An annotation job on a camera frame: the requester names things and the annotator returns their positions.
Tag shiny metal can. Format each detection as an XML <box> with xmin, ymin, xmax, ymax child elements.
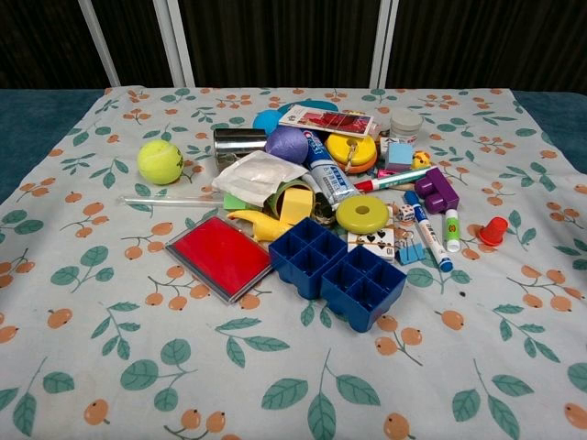
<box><xmin>212</xmin><ymin>127</ymin><xmax>269</xmax><ymax>172</ymax></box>

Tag green sticky note pad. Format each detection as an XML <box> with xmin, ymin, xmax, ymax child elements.
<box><xmin>223</xmin><ymin>192</ymin><xmax>258</xmax><ymax>213</ymax></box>

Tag blue white marker pen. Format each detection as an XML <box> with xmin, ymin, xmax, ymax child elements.
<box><xmin>403</xmin><ymin>190</ymin><xmax>455</xmax><ymax>272</ymax></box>

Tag yellow orange stacked discs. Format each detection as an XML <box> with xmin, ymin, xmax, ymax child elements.
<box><xmin>324</xmin><ymin>132</ymin><xmax>379</xmax><ymax>173</ymax></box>

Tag light blue foam cube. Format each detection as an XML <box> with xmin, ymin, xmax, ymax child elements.
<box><xmin>385</xmin><ymin>141</ymin><xmax>415</xmax><ymax>172</ymax></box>

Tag floral printed tablecloth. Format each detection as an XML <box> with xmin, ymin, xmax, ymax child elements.
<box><xmin>0</xmin><ymin>85</ymin><xmax>587</xmax><ymax>440</ymax></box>

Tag white metal frame post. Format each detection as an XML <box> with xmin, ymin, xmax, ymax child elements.
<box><xmin>152</xmin><ymin>0</ymin><xmax>197</xmax><ymax>88</ymax></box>
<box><xmin>369</xmin><ymin>0</ymin><xmax>401</xmax><ymax>88</ymax></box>
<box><xmin>76</xmin><ymin>0</ymin><xmax>123</xmax><ymax>88</ymax></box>

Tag red printed card booklet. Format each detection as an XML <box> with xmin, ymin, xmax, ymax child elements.
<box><xmin>277</xmin><ymin>104</ymin><xmax>375</xmax><ymax>138</ymax></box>

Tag clear plastic tube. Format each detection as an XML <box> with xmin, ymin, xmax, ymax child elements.
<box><xmin>117</xmin><ymin>193</ymin><xmax>227</xmax><ymax>208</ymax></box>

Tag playing card deck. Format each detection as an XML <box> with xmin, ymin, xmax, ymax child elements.
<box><xmin>346</xmin><ymin>205</ymin><xmax>397</xmax><ymax>264</ymax></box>

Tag teal round plate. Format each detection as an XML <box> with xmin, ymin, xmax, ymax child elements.
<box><xmin>276</xmin><ymin>96</ymin><xmax>340</xmax><ymax>118</ymax></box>

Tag yellow foam cube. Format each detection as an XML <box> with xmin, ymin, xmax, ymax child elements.
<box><xmin>279</xmin><ymin>187</ymin><xmax>316</xmax><ymax>226</ymax></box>

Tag green tape roll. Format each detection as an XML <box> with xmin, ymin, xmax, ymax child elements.
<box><xmin>261</xmin><ymin>178</ymin><xmax>314</xmax><ymax>219</ymax></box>

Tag white packaged face mask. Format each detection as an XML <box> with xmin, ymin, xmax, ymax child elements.
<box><xmin>211</xmin><ymin>149</ymin><xmax>310</xmax><ymax>208</ymax></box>

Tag blue binder clip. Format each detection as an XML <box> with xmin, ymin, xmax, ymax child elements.
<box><xmin>393</xmin><ymin>231</ymin><xmax>429</xmax><ymax>267</ymax></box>

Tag white blue toothpaste tube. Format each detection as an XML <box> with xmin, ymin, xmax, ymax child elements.
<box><xmin>299</xmin><ymin>127</ymin><xmax>360</xmax><ymax>204</ymax></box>

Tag white green glue stick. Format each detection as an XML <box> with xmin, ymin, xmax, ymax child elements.
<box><xmin>442</xmin><ymin>208</ymin><xmax>460</xmax><ymax>253</ymax></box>

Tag red ink pad case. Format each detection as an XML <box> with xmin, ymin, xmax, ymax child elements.
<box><xmin>164</xmin><ymin>215</ymin><xmax>275</xmax><ymax>305</ymax></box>

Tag purple ball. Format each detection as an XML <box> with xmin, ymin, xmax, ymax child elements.
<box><xmin>264</xmin><ymin>125</ymin><xmax>309</xmax><ymax>164</ymax></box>

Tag red white marker pen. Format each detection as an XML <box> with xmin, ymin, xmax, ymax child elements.
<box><xmin>353</xmin><ymin>166</ymin><xmax>436</xmax><ymax>193</ymax></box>

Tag yellow toy banana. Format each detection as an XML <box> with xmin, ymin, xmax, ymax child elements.
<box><xmin>226</xmin><ymin>208</ymin><xmax>294</xmax><ymax>242</ymax></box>

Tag white round jar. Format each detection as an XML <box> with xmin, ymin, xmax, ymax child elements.
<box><xmin>389</xmin><ymin>110</ymin><xmax>424</xmax><ymax>146</ymax></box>

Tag small red plastic cup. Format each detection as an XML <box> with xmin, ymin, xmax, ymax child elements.
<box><xmin>478</xmin><ymin>215</ymin><xmax>510</xmax><ymax>248</ymax></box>

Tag large blue building block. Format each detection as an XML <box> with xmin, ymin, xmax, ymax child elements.
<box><xmin>268</xmin><ymin>216</ymin><xmax>408</xmax><ymax>334</ymax></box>

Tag yellow-green tennis ball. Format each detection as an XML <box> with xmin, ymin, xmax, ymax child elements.
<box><xmin>136</xmin><ymin>139</ymin><xmax>185</xmax><ymax>186</ymax></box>

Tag purple building block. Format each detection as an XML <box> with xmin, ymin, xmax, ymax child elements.
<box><xmin>414</xmin><ymin>166</ymin><xmax>461</xmax><ymax>215</ymax></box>

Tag olive yellow disc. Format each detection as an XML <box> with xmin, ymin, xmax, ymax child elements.
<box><xmin>335</xmin><ymin>195</ymin><xmax>391</xmax><ymax>233</ymax></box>

